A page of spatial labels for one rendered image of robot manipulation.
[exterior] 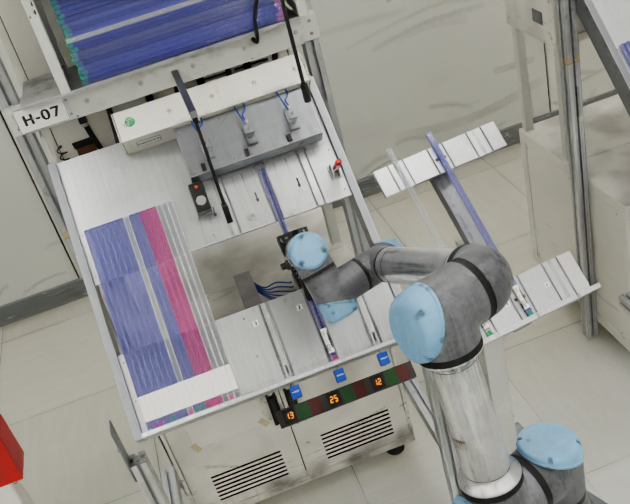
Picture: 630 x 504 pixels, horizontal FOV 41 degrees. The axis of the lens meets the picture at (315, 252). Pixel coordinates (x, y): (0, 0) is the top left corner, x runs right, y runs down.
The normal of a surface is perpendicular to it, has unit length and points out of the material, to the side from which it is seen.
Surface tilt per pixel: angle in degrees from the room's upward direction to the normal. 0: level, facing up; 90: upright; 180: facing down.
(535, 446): 8
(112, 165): 44
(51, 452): 0
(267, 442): 90
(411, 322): 82
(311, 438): 90
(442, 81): 90
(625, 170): 0
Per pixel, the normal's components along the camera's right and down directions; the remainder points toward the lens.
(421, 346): -0.84, 0.35
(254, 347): 0.02, -0.25
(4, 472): 0.27, 0.47
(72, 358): -0.23, -0.82
